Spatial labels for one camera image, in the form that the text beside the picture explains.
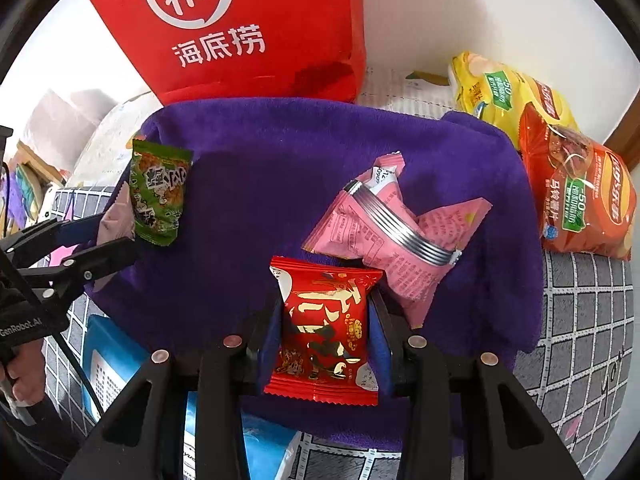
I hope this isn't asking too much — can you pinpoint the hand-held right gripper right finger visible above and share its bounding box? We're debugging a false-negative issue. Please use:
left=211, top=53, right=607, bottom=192
left=367, top=290, right=586, bottom=480

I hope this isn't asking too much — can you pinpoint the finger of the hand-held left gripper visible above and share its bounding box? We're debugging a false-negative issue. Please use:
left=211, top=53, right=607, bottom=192
left=7, top=212, right=108, bottom=257
left=30, top=238, right=140, bottom=302

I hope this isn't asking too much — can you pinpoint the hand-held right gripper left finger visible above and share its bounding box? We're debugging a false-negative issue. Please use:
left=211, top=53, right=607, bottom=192
left=60, top=290, right=285, bottom=480

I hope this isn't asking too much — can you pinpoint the red gold snack packet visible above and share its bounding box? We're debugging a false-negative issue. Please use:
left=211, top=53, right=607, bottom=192
left=263, top=256, right=385, bottom=407

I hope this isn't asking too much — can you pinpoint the green snack packet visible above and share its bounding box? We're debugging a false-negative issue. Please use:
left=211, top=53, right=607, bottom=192
left=97, top=139, right=194, bottom=248

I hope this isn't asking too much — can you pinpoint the plain pink snack packet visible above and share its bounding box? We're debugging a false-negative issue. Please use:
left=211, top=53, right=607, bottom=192
left=360, top=197, right=493, bottom=328

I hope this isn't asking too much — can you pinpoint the purple towel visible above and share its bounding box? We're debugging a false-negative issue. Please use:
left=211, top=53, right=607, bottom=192
left=82, top=97, right=546, bottom=453

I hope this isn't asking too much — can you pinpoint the person's left hand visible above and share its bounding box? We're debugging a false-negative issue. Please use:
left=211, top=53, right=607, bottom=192
left=0, top=342, right=49, bottom=426

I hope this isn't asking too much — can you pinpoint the wooden headboard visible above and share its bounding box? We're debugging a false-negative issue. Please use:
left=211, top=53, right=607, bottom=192
left=15, top=140, right=66, bottom=186

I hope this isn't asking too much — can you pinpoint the white plastic bag red label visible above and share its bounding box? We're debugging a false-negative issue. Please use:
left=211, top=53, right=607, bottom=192
left=20, top=87, right=117, bottom=171

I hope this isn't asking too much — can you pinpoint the grey checked star sheet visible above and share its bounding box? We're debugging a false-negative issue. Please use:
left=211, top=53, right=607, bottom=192
left=37, top=180, right=640, bottom=480

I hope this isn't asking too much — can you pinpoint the red chips bag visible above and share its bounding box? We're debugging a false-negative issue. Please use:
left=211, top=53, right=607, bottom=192
left=517, top=105, right=638, bottom=261

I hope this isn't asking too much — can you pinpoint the red paper bag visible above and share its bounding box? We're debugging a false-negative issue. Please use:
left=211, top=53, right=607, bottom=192
left=80, top=0, right=368, bottom=106

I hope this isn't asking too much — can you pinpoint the yellow chips bag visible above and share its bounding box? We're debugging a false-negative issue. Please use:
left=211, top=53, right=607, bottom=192
left=452, top=51, right=578, bottom=143

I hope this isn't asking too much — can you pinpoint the brown wooden door frame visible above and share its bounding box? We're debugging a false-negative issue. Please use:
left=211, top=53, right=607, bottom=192
left=600, top=105, right=640, bottom=173

